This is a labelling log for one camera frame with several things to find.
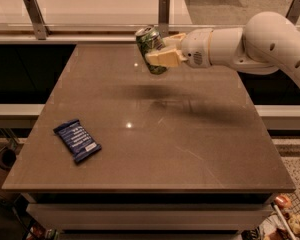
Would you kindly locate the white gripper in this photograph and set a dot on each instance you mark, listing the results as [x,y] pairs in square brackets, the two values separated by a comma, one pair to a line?
[196,48]

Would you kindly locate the green soda can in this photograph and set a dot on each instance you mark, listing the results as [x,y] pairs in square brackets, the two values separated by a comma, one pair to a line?
[148,39]

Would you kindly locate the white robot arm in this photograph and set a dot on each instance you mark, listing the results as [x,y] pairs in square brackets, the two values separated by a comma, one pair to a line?
[267,43]

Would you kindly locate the blue snack bar wrapper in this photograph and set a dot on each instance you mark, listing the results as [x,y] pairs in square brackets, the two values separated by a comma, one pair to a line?
[77,139]

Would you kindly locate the white drawer under table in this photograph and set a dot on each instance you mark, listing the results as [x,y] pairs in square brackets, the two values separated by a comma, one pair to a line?
[149,217]

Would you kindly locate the dark round bin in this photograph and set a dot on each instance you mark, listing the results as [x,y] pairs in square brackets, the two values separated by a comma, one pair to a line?
[7,159]

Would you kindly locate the middle metal railing bracket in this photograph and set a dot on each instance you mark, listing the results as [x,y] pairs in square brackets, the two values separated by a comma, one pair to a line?
[163,17]

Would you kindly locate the metal railing bracket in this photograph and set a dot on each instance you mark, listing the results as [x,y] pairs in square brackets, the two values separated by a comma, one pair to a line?
[163,17]
[293,12]
[40,29]

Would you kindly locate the right metal railing bracket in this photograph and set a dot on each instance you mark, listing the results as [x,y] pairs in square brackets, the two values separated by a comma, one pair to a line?
[293,12]

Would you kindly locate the left metal railing bracket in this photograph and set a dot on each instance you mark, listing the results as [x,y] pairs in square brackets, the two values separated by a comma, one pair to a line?
[40,29]

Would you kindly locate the wire basket with snacks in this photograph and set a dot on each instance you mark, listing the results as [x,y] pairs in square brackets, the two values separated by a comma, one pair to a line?
[283,223]

